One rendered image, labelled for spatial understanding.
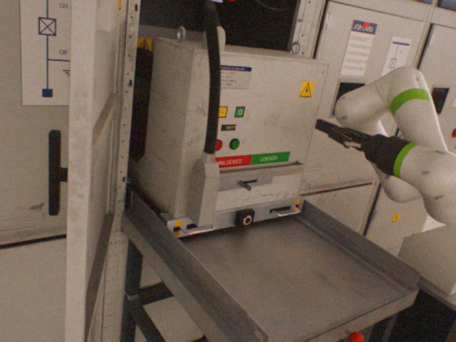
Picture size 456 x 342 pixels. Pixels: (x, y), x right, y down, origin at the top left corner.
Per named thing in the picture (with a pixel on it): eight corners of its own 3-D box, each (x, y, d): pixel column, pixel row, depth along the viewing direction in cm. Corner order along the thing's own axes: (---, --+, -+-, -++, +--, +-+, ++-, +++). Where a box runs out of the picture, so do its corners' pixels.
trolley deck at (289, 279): (412, 305, 121) (419, 288, 118) (244, 387, 85) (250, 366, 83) (266, 202, 170) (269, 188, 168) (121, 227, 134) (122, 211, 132)
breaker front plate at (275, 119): (297, 202, 146) (331, 64, 128) (175, 224, 118) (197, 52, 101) (295, 200, 147) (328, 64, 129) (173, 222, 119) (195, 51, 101)
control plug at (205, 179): (213, 224, 112) (223, 165, 106) (197, 227, 109) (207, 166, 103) (198, 212, 118) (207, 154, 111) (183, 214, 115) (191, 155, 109)
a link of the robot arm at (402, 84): (385, 94, 140) (371, 71, 132) (424, 76, 133) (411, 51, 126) (398, 134, 128) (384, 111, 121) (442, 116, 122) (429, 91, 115)
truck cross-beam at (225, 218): (300, 212, 149) (305, 197, 147) (165, 239, 118) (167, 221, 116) (291, 206, 152) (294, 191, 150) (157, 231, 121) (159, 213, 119)
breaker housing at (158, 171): (296, 200, 147) (330, 62, 129) (172, 222, 118) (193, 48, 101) (218, 150, 184) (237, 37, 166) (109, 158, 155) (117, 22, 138)
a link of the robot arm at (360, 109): (388, 189, 168) (326, 94, 142) (429, 175, 161) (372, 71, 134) (393, 214, 159) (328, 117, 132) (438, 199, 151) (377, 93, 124)
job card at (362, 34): (364, 77, 171) (378, 23, 163) (340, 75, 162) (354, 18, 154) (362, 77, 171) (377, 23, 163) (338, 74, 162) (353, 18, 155)
